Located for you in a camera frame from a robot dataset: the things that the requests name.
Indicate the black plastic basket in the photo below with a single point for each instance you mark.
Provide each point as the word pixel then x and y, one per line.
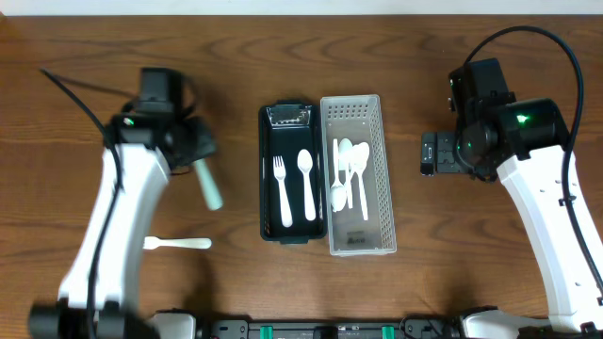
pixel 284 129

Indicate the white plastic fork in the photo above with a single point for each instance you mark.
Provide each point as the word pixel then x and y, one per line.
pixel 279 173

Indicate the white utensil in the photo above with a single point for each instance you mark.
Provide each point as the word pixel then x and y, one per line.
pixel 184 243

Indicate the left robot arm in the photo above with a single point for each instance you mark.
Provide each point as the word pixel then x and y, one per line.
pixel 154 134

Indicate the small white spoon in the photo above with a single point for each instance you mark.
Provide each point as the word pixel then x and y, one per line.
pixel 305 165

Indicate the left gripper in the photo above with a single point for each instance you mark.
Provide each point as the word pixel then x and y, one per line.
pixel 200 144

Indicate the white spoon diagonal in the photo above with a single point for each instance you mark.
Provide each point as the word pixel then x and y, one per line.
pixel 344 148

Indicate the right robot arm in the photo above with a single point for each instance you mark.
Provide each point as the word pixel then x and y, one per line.
pixel 522 144

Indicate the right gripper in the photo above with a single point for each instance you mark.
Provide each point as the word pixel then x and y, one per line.
pixel 443 153

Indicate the clear plastic basket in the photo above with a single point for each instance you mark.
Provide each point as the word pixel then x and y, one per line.
pixel 360 211

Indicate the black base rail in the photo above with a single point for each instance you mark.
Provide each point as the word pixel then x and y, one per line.
pixel 325 330

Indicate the mint green plastic fork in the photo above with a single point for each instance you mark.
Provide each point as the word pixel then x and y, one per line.
pixel 209 188

